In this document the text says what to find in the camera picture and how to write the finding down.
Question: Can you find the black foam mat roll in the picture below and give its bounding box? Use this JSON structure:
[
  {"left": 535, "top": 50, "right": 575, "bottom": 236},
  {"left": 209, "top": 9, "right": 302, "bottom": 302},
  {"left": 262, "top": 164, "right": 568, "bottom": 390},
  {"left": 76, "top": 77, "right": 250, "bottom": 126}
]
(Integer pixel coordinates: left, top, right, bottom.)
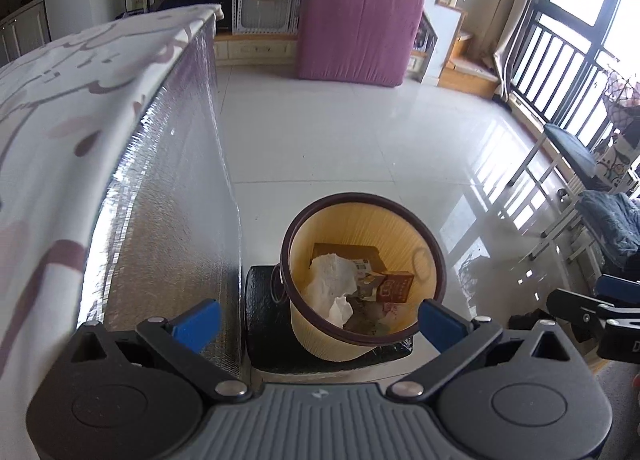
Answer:
[{"left": 242, "top": 265, "right": 417, "bottom": 372}]

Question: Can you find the white staircase cabinet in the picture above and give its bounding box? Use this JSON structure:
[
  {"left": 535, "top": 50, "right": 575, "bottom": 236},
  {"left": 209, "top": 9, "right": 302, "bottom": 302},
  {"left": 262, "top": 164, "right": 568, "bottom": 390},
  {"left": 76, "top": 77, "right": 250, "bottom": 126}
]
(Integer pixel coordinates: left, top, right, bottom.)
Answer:
[{"left": 400, "top": 0, "right": 469, "bottom": 87}]

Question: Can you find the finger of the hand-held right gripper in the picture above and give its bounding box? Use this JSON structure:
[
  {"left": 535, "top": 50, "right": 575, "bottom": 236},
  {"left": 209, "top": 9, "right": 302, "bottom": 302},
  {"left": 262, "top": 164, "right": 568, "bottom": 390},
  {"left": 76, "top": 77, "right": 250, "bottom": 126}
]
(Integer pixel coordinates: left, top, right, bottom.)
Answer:
[
  {"left": 595, "top": 273, "right": 640, "bottom": 299},
  {"left": 546, "top": 289, "right": 619, "bottom": 329}
]

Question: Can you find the yellow trash bin brown rim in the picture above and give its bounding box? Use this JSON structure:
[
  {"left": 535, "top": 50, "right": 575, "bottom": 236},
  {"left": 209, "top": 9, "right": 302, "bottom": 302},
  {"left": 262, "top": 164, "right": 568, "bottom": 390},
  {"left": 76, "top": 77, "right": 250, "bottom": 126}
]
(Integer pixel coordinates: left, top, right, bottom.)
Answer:
[{"left": 279, "top": 193, "right": 446, "bottom": 360}]

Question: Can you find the black slipper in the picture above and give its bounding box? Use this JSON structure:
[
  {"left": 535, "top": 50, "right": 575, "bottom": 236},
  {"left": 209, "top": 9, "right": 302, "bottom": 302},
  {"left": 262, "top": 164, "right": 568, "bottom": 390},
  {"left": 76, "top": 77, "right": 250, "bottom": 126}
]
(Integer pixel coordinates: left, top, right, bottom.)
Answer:
[{"left": 507, "top": 309, "right": 550, "bottom": 332}]

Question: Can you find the blue fuzzy cloth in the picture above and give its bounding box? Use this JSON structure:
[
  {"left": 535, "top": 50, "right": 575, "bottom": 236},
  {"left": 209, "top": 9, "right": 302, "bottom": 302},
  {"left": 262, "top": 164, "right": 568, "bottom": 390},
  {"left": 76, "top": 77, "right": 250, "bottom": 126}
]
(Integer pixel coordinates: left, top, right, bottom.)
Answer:
[{"left": 579, "top": 190, "right": 640, "bottom": 267}]

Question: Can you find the white cupboard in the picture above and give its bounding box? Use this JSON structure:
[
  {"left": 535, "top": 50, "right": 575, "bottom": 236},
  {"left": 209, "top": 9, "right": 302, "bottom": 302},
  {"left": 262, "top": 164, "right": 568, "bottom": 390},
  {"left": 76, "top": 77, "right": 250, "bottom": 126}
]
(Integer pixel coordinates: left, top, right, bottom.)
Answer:
[{"left": 0, "top": 0, "right": 52, "bottom": 67}]

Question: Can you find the patterned paper bag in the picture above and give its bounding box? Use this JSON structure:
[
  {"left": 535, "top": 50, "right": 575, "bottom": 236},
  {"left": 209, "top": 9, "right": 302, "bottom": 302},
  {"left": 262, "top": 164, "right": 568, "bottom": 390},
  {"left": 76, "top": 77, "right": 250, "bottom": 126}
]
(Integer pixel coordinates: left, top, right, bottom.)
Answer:
[{"left": 594, "top": 133, "right": 640, "bottom": 192}]

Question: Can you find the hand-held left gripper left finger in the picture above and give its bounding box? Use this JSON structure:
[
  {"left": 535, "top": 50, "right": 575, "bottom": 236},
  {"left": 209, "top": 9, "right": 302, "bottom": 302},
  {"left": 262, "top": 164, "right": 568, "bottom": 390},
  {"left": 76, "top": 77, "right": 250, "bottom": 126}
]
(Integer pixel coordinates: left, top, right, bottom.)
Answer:
[{"left": 67, "top": 299, "right": 253, "bottom": 404}]

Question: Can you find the pink flower bundle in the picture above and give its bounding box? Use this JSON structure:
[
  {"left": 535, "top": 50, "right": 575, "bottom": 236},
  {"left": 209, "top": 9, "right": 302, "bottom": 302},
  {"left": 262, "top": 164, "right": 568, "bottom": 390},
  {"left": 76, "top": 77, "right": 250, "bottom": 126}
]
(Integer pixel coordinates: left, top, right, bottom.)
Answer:
[{"left": 601, "top": 69, "right": 640, "bottom": 137}]

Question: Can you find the black window railing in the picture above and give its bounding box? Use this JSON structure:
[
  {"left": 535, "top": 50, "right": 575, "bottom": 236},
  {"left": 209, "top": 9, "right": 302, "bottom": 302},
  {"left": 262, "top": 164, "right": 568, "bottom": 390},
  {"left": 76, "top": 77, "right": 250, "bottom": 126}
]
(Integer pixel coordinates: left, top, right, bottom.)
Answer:
[{"left": 509, "top": 9, "right": 640, "bottom": 153}]

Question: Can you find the silver foil table skirt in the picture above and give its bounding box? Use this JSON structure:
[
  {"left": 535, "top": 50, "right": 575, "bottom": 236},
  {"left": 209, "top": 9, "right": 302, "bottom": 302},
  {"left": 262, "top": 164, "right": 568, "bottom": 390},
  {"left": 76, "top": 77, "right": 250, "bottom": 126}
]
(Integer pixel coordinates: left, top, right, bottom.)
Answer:
[{"left": 76, "top": 15, "right": 247, "bottom": 382}]

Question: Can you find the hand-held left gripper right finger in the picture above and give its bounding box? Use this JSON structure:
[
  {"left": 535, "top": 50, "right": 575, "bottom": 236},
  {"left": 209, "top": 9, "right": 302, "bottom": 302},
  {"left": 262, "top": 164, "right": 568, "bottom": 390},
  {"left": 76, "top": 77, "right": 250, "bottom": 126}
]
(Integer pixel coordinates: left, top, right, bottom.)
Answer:
[{"left": 385, "top": 299, "right": 573, "bottom": 401}]

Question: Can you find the wooden step platform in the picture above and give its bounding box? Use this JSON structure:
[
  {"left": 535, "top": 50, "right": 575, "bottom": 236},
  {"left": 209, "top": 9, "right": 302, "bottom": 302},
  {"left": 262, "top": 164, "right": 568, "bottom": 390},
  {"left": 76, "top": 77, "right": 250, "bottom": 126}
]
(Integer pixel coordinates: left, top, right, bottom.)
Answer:
[{"left": 438, "top": 57, "right": 502, "bottom": 100}]

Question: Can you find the brown cardboard box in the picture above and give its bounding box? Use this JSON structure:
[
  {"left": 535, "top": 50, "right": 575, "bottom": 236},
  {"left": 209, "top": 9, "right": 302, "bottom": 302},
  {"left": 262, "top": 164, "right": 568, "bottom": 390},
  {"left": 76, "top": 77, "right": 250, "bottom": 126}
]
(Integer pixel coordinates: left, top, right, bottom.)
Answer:
[{"left": 310, "top": 242, "right": 387, "bottom": 277}]

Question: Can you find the low wooden cabinet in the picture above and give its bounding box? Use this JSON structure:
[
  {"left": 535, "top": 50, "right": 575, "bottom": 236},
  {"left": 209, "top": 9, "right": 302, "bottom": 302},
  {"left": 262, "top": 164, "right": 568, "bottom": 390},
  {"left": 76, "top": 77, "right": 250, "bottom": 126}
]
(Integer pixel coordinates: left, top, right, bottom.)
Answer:
[{"left": 213, "top": 33, "right": 301, "bottom": 66}]

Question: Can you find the red brown carton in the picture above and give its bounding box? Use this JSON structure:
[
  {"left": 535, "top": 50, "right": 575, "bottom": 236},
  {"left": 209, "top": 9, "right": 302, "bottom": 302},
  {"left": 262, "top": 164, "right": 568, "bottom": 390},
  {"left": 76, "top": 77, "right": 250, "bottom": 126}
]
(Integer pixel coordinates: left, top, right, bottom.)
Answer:
[{"left": 356, "top": 263, "right": 415, "bottom": 304}]

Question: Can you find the pink mattress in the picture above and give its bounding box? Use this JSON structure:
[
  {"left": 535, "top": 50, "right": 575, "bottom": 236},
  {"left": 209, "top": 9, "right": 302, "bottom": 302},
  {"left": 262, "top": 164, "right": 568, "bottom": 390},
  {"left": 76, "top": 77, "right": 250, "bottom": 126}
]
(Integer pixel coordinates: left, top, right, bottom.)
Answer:
[{"left": 296, "top": 0, "right": 426, "bottom": 88}]

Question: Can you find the beige curtain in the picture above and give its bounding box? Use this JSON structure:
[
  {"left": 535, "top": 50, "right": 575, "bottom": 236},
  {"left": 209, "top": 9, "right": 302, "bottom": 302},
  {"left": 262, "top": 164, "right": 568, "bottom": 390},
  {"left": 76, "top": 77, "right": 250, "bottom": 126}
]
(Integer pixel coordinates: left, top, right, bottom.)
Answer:
[{"left": 492, "top": 0, "right": 557, "bottom": 102}]

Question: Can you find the metal bench dark cushion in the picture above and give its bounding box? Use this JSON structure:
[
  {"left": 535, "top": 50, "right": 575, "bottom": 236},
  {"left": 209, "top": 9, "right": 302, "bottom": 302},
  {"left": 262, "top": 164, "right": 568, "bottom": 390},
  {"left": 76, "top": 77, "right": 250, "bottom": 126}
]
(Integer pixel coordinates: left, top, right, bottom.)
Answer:
[{"left": 507, "top": 121, "right": 617, "bottom": 263}]

